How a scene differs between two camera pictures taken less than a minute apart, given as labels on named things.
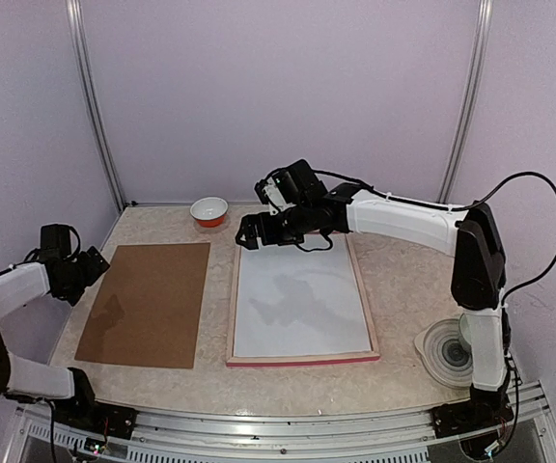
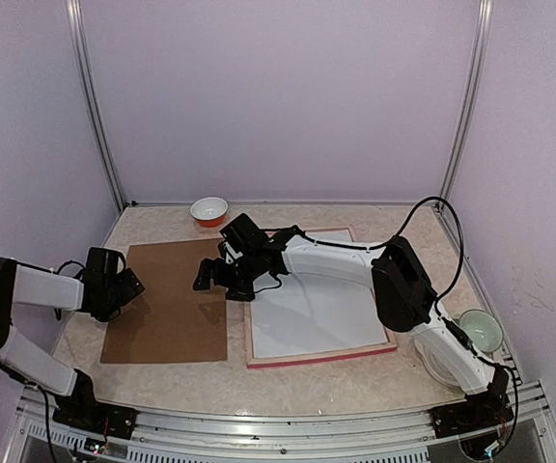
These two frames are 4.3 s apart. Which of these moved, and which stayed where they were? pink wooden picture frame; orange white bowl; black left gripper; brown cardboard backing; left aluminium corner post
Moved: black left gripper; pink wooden picture frame; brown cardboard backing
Stayed: orange white bowl; left aluminium corner post
